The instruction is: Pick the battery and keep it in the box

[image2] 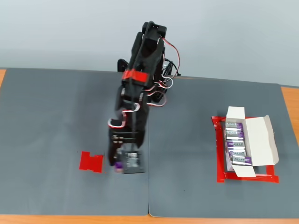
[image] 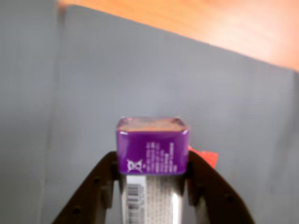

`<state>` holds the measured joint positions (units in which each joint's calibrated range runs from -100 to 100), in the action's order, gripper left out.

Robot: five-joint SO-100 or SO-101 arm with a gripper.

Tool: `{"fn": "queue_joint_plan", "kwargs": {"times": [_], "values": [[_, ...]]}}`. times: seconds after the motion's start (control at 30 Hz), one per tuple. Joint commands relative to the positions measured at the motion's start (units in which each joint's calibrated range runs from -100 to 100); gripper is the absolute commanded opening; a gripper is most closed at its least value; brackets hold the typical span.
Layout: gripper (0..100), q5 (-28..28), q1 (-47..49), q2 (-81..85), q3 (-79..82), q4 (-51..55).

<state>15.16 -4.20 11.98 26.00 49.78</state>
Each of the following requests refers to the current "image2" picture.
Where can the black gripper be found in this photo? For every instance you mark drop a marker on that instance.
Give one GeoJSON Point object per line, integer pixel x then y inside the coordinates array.
{"type": "Point", "coordinates": [113, 149]}

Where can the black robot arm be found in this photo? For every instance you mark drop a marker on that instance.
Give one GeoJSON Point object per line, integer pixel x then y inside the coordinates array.
{"type": "Point", "coordinates": [144, 58]}

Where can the grey mat with battery box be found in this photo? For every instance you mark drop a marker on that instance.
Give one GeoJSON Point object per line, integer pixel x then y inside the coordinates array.
{"type": "Point", "coordinates": [187, 151]}

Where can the purple silver boxed battery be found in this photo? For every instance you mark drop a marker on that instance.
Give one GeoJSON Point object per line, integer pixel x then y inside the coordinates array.
{"type": "Point", "coordinates": [234, 126]}
{"type": "Point", "coordinates": [234, 134]}
{"type": "Point", "coordinates": [241, 160]}
{"type": "Point", "coordinates": [236, 144]}
{"type": "Point", "coordinates": [237, 153]}

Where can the white cardboard battery box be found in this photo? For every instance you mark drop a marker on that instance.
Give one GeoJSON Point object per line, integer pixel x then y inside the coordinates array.
{"type": "Point", "coordinates": [259, 142]}

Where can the red tape patch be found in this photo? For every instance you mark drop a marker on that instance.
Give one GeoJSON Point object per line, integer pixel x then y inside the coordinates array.
{"type": "Point", "coordinates": [90, 162]}

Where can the grey mat with red patch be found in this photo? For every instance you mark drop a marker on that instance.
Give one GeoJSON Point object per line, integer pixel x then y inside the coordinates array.
{"type": "Point", "coordinates": [58, 128]}

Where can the red tape band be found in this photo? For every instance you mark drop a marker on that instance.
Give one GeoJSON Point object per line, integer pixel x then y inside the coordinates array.
{"type": "Point", "coordinates": [136, 75]}

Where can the black table clamp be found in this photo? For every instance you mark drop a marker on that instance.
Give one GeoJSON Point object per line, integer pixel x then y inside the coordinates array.
{"type": "Point", "coordinates": [122, 65]}

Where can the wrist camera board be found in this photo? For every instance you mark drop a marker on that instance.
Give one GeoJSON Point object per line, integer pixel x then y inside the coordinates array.
{"type": "Point", "coordinates": [134, 163]}

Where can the red tape frame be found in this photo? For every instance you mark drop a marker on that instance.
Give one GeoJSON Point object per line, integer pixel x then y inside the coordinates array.
{"type": "Point", "coordinates": [219, 163]}

